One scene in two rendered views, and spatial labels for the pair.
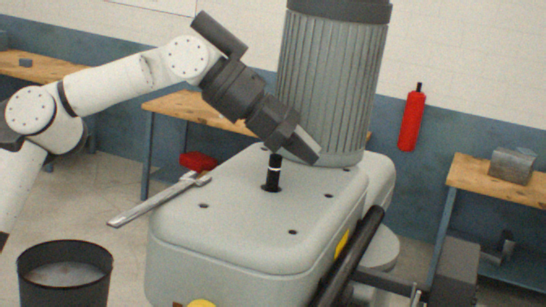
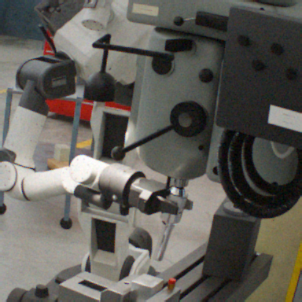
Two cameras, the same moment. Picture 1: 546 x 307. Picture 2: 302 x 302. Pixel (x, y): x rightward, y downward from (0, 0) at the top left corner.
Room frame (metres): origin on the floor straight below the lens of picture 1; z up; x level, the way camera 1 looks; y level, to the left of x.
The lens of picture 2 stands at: (1.09, -1.65, 1.80)
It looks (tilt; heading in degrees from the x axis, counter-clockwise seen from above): 15 degrees down; 97
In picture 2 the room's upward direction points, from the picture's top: 8 degrees clockwise
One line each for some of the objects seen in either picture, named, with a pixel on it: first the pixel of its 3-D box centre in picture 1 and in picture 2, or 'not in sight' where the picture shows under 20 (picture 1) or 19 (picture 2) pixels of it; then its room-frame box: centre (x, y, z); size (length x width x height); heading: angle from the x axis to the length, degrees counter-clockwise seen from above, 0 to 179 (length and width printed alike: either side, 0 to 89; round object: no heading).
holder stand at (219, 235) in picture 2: not in sight; (235, 233); (1.12, 0.41, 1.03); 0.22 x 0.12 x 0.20; 82
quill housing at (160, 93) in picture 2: not in sight; (191, 99); (0.97, -0.01, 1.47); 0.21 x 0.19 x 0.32; 72
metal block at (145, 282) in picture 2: not in sight; (145, 291); (0.94, -0.08, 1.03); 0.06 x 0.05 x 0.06; 71
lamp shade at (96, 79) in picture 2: not in sight; (101, 85); (0.76, 0.02, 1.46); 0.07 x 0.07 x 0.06
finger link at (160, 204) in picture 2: not in sight; (165, 207); (0.95, -0.04, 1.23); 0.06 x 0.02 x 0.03; 152
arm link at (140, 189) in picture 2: not in sight; (141, 193); (0.88, 0.03, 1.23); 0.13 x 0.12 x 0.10; 62
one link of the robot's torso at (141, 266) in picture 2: not in sight; (116, 266); (0.74, 0.81, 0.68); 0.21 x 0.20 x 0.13; 83
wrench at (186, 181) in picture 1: (162, 196); not in sight; (0.85, 0.15, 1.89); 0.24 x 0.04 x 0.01; 159
